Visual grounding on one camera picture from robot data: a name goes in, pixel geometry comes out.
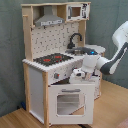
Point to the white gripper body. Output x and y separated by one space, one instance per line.
79 76

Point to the white oven door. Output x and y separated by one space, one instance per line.
71 104

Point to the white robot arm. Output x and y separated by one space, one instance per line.
105 65

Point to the wooden toy kitchen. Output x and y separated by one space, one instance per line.
46 40

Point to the white cabinet door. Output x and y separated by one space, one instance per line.
97 81

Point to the left stove knob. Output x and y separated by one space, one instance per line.
56 76

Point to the grey toy sink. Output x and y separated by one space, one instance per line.
81 51

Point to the black toy faucet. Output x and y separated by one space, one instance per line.
73 40

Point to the black toy stovetop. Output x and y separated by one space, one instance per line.
52 59

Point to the toy microwave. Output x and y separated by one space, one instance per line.
78 11

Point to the grey range hood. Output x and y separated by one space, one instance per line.
48 17

